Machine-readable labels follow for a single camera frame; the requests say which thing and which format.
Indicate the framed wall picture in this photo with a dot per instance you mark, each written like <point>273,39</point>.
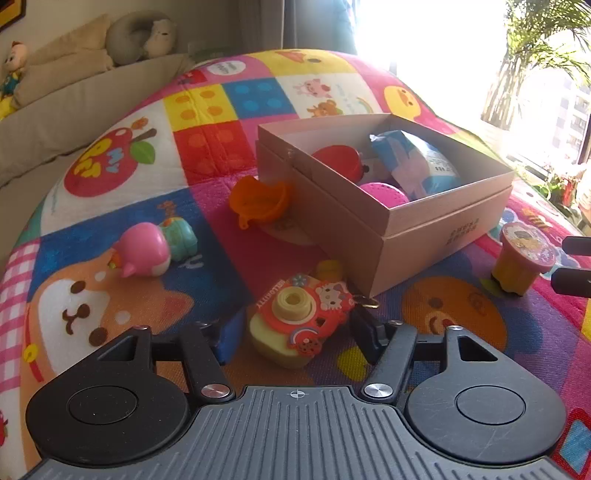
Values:
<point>9,11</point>

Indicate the grey beige sofa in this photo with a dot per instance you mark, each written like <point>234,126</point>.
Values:
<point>69,124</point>

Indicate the orange plastic funnel toy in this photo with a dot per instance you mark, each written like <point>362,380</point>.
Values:
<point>258,198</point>

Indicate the window curtain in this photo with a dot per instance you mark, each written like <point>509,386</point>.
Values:
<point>318,23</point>

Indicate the pink plastic basket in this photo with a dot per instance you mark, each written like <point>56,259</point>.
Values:
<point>383,194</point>

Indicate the blue white wet wipes pack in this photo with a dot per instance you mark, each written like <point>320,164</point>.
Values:
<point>415,166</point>

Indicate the cartoon boy plush doll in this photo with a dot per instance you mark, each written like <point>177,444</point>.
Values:
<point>11,69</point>

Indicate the beige cardboard box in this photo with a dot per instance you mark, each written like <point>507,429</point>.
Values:
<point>341,230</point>

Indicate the grey animal neck pillow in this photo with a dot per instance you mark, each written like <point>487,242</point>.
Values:
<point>138,37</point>

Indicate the cream orange toy camera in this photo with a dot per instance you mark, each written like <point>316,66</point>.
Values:
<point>286,332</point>

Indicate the small yellow toy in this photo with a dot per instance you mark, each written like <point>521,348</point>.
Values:
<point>330,270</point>

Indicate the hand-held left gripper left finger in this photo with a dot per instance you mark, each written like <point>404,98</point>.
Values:
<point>232,339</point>

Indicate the colourful cartoon play mat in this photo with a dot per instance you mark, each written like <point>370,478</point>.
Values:
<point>207,115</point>

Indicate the pink green toy figure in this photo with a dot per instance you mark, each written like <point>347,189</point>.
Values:
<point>143,249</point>

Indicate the yellow jelly cup pink lid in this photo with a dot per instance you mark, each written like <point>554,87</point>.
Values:
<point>517,267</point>

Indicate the flowering balcony plants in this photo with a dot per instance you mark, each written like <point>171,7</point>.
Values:
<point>568,187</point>

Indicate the red plastic cup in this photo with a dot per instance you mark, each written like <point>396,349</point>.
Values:
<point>337,159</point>

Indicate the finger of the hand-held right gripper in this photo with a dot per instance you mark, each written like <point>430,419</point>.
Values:
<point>578,245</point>
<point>572,280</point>

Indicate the white wall socket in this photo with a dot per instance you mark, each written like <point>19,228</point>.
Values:
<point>195,45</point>

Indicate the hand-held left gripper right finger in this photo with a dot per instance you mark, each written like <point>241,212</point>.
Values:
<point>364,334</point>

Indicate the green potted palm plant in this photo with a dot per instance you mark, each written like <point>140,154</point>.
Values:
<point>531,55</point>

